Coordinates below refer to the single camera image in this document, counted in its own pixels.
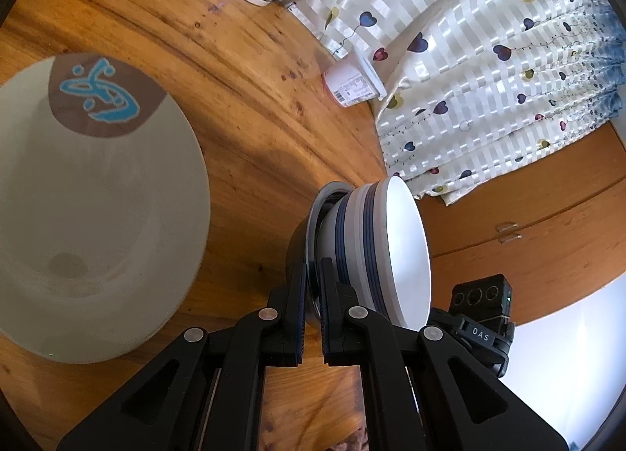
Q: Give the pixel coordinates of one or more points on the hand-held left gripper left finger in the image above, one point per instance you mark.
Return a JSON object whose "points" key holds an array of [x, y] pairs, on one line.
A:
{"points": [[299, 324]]}

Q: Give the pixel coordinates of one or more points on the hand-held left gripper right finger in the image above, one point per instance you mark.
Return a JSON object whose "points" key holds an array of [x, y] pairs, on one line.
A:
{"points": [[328, 324]]}

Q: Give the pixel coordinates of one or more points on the stainless steel bowl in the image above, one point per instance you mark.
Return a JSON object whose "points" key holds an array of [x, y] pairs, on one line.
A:
{"points": [[296, 245]]}

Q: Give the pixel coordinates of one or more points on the beige plate with blue motif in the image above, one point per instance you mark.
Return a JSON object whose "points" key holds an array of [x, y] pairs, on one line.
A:
{"points": [[98, 211]]}

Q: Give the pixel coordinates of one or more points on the wooden cabinet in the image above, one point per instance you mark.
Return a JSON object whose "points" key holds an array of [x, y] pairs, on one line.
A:
{"points": [[538, 236]]}

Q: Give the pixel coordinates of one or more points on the white plastic tub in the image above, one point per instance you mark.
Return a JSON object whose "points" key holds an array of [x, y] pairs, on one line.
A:
{"points": [[349, 84]]}

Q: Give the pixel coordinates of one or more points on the cream curtain with hearts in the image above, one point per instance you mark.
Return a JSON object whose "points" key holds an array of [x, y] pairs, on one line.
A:
{"points": [[489, 64]]}

